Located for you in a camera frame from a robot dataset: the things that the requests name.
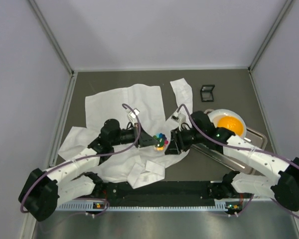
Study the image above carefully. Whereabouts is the white shirt garment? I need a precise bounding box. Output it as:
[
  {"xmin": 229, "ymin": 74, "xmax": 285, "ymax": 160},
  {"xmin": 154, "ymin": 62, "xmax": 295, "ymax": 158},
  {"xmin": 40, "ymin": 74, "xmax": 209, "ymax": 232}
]
[{"xmin": 58, "ymin": 84, "xmax": 188, "ymax": 189}]

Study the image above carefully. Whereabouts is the colourful pompom brooch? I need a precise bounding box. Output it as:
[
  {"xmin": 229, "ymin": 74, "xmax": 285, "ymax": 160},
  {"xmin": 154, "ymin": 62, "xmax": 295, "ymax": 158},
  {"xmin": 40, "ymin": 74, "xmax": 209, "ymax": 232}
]
[{"xmin": 153, "ymin": 133, "xmax": 169, "ymax": 151}]

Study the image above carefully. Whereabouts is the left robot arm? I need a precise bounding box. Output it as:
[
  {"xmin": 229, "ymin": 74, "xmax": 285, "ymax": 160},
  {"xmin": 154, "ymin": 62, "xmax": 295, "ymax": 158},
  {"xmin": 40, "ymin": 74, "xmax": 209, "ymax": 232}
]
[{"xmin": 18, "ymin": 119, "xmax": 158, "ymax": 222}]

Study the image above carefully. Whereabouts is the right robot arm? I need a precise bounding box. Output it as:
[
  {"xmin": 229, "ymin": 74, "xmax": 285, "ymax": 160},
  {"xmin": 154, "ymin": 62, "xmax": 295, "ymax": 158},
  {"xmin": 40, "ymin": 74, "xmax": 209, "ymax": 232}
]
[{"xmin": 165, "ymin": 111, "xmax": 299, "ymax": 212}]

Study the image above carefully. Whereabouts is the white bowl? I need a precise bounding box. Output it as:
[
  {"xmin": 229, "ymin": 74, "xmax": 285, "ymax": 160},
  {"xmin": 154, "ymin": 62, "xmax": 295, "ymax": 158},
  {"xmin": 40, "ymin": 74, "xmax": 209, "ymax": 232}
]
[{"xmin": 207, "ymin": 109, "xmax": 247, "ymax": 138}]

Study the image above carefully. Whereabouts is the small black open box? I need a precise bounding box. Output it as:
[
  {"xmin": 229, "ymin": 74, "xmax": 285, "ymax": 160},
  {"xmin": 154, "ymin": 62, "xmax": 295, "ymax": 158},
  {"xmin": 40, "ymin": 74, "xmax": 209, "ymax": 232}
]
[{"xmin": 200, "ymin": 85, "xmax": 215, "ymax": 102}]

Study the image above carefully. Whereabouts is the metal tray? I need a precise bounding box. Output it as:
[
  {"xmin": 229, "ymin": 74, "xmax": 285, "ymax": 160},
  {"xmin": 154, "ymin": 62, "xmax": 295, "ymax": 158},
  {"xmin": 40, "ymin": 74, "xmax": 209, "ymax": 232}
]
[{"xmin": 191, "ymin": 109, "xmax": 268, "ymax": 176}]

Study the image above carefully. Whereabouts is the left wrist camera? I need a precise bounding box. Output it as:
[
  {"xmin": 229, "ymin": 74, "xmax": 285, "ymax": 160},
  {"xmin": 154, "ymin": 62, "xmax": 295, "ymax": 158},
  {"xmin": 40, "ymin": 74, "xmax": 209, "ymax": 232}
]
[{"xmin": 127, "ymin": 108, "xmax": 140, "ymax": 124}]

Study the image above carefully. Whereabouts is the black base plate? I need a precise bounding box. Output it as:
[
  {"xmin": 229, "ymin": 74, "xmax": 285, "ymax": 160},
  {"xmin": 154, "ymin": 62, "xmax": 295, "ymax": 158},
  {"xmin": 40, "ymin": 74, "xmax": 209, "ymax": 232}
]
[{"xmin": 74, "ymin": 180, "xmax": 252, "ymax": 207}]

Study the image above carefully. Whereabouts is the grey cable duct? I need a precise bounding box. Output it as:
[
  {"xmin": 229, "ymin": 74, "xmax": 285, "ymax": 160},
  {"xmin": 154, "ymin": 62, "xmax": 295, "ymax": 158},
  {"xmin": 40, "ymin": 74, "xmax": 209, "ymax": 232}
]
[{"xmin": 57, "ymin": 200, "xmax": 240, "ymax": 212}]

